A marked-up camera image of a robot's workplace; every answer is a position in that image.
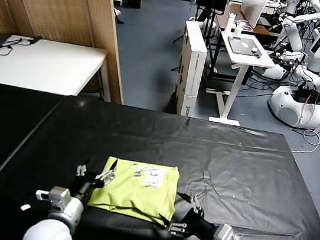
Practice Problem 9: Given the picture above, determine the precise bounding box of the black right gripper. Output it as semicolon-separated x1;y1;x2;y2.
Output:
155;189;225;240

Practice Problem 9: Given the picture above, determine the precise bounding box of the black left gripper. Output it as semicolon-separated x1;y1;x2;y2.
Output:
71;154;120;209

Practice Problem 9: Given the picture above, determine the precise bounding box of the yellow-green t-shirt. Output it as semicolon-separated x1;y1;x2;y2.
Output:
86;154;182;228

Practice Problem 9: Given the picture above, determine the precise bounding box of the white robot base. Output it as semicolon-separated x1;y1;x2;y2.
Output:
265;83;320;132

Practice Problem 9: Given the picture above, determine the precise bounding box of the black table cover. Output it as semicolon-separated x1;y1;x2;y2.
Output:
0;87;320;240

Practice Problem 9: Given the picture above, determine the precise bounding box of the white folding table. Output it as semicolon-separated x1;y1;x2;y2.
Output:
0;33;119;103

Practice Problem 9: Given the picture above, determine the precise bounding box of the tall white cardboard box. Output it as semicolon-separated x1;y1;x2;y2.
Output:
171;20;212;119

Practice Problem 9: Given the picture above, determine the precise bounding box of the white standing desk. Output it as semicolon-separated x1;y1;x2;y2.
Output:
201;28;279;130

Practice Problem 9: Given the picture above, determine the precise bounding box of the wooden folding screen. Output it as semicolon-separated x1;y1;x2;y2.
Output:
0;0;138;105

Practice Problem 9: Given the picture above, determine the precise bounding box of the small black device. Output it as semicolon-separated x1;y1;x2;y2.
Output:
250;47;263;60

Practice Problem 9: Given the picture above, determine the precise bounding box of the grey laptop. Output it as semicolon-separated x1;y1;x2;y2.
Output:
225;35;264;57

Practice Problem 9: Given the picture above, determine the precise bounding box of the white cup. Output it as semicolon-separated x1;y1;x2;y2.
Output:
233;20;248;38

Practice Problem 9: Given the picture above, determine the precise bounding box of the black tripod stand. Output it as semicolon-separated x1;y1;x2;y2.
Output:
172;5;223;50

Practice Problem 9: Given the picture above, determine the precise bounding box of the white water bottle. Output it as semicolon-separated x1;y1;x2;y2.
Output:
223;12;236;35

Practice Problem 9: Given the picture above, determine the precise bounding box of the brown desk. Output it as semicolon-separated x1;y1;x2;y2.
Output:
213;1;286;40

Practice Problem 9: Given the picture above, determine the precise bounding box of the white curved sheet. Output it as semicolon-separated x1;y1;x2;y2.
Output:
238;0;275;30

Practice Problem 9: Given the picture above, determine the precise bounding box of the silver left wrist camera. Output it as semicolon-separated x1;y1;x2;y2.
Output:
34;184;71;207

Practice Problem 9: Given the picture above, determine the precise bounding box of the white floor cable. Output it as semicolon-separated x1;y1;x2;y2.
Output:
288;124;320;157

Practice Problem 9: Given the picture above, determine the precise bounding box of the black cable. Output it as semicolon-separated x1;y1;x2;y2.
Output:
0;30;43;61

